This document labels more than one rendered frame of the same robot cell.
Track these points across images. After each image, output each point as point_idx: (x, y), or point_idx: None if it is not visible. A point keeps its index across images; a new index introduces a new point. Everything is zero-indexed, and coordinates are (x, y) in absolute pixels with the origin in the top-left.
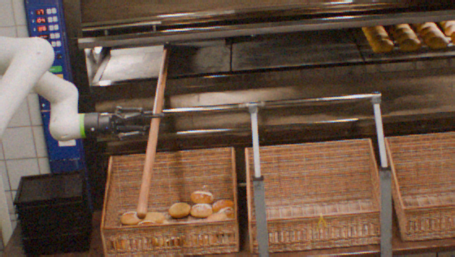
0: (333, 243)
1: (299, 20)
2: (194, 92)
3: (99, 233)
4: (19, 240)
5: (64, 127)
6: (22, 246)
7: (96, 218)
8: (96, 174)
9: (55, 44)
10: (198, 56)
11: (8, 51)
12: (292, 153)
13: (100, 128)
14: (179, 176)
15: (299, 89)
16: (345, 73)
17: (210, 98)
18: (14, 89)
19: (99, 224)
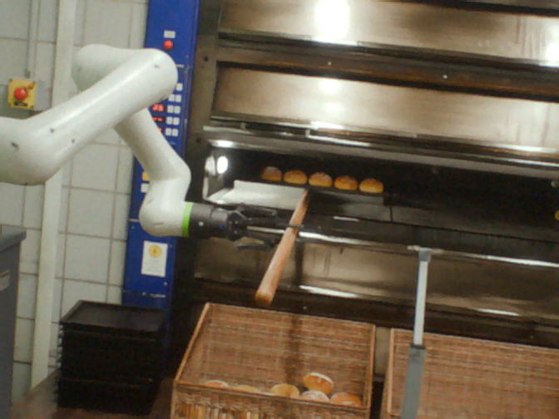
0: None
1: (504, 159)
2: None
3: (166, 401)
4: (53, 386)
5: (161, 212)
6: (54, 394)
7: (166, 384)
8: (181, 324)
9: (170, 132)
10: (348, 206)
11: (112, 60)
12: (454, 348)
13: (211, 226)
14: (294, 348)
15: (478, 264)
16: (547, 253)
17: (357, 251)
18: (109, 97)
19: (169, 391)
